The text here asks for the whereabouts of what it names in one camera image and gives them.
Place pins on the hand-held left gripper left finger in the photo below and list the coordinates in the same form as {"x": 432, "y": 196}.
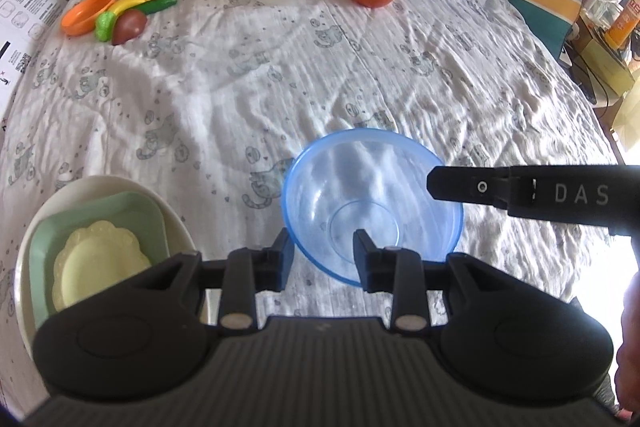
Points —
{"x": 285, "y": 259}

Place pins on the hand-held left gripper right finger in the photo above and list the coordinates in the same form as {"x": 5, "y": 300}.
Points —
{"x": 362, "y": 259}

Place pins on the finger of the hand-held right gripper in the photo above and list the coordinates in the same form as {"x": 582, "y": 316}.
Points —
{"x": 465, "y": 188}

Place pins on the blue transparent bowl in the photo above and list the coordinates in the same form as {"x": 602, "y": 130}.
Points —
{"x": 320, "y": 187}

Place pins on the white round plate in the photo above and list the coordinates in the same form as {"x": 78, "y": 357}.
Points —
{"x": 172, "y": 227}

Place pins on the small yellow scalloped plate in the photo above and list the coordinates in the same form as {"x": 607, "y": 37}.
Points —
{"x": 95, "y": 257}

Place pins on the green square plate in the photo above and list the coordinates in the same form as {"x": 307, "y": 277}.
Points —
{"x": 100, "y": 207}

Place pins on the person's right forearm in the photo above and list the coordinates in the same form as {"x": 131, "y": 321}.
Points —
{"x": 629, "y": 352}

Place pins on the yellow cardboard box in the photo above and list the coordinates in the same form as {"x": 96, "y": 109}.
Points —
{"x": 600, "y": 57}

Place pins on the orange bottle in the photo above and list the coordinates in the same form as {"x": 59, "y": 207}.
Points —
{"x": 622, "y": 24}

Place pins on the white printed blanket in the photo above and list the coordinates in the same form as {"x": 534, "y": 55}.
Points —
{"x": 250, "y": 82}

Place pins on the purple toy onion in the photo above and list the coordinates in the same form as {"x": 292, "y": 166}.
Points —
{"x": 127, "y": 27}

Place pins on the green toy cucumber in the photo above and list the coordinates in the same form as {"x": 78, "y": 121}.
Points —
{"x": 160, "y": 4}

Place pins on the light green toy vegetable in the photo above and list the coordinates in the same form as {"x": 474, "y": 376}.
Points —
{"x": 104, "y": 27}

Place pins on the yellow toy banana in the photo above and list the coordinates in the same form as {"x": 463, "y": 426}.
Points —
{"x": 127, "y": 2}

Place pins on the orange toy pan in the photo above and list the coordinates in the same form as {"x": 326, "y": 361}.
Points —
{"x": 82, "y": 17}

